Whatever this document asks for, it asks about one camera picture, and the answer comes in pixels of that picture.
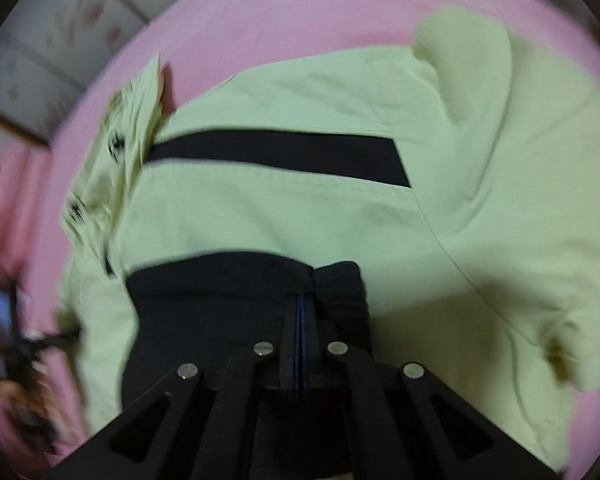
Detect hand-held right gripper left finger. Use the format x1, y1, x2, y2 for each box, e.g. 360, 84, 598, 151
47, 292, 303, 480

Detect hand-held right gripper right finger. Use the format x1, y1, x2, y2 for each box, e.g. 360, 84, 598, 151
302, 292, 561, 480

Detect floral panel wardrobe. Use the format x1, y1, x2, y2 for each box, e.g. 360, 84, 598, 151
0, 0, 221, 148

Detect pink bed blanket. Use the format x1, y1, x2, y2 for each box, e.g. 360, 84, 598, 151
0, 0, 600, 480

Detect green and black jacket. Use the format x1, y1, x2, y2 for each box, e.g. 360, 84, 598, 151
55, 5, 600, 476

